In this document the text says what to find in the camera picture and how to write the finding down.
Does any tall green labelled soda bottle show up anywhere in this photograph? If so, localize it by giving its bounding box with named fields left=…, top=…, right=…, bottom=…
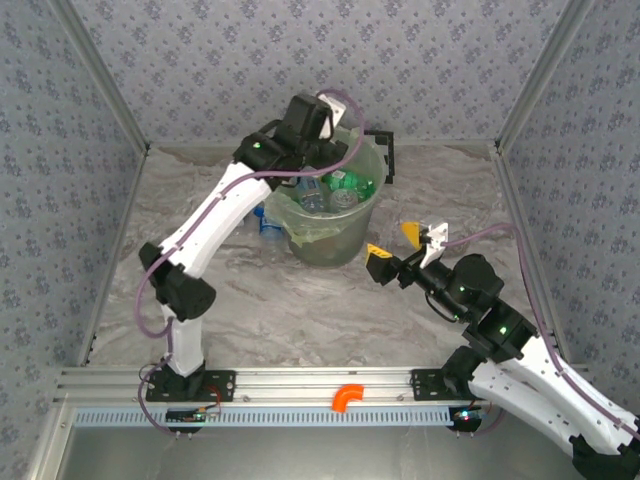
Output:
left=321, top=168, right=376, bottom=199

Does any clear bottle dark blue label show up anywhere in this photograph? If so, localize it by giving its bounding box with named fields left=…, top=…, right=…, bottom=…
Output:
left=252, top=203, right=290, bottom=244

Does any grey translucent plastic bin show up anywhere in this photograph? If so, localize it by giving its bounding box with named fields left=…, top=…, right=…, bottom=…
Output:
left=263, top=124, right=390, bottom=270

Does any black white checkerboard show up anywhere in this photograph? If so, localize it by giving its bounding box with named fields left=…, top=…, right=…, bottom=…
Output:
left=362, top=127, right=397, bottom=186

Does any right small circuit board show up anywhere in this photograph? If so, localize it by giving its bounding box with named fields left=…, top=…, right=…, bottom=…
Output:
left=449, top=405, right=486, bottom=431

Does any small circuit board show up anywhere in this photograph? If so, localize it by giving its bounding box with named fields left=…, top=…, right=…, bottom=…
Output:
left=449, top=405, right=486, bottom=431
left=164, top=407, right=209, bottom=426

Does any left small circuit board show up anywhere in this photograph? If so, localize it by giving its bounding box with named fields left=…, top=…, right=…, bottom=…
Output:
left=164, top=407, right=209, bottom=426

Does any aluminium table side rail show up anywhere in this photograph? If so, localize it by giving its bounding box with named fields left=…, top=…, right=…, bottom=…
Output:
left=74, top=147, right=151, bottom=366
left=492, top=142, right=574, bottom=366

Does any aluminium table back rail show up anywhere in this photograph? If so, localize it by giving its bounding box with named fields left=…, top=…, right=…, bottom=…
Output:
left=147, top=139, right=501, bottom=150

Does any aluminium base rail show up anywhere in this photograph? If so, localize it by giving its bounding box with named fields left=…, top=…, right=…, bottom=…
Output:
left=54, top=366, right=594, bottom=409

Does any pale blue slotted cable duct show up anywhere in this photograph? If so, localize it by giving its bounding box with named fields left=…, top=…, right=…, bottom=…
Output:
left=74, top=404, right=481, bottom=429

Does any aluminium frame post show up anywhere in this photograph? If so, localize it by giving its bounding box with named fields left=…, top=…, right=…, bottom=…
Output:
left=494, top=0, right=599, bottom=151
left=47, top=0, right=151, bottom=154

